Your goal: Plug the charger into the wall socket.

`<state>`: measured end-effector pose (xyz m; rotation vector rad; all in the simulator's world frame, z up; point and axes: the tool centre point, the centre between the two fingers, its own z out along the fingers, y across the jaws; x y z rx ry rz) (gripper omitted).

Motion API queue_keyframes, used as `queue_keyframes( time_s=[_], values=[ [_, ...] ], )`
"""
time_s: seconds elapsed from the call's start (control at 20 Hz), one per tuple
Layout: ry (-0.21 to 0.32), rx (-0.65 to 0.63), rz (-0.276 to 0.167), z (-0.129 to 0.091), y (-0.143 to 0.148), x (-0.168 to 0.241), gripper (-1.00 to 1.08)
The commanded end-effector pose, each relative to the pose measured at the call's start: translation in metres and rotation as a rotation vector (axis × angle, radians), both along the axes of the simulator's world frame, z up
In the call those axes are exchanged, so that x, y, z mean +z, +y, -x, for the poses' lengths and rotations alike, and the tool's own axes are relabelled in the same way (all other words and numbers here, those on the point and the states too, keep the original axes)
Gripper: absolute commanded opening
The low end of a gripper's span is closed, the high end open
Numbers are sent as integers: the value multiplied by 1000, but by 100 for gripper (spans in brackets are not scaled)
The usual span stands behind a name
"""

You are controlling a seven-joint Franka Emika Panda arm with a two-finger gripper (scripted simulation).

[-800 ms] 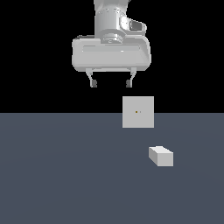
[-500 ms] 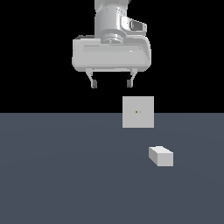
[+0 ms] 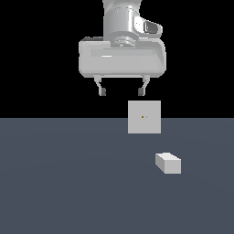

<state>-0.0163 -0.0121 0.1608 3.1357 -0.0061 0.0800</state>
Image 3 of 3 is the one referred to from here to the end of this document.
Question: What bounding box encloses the white block charger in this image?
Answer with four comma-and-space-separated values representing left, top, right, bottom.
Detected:
154, 152, 182, 176

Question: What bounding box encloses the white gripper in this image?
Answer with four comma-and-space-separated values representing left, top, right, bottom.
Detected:
78, 36, 167, 97

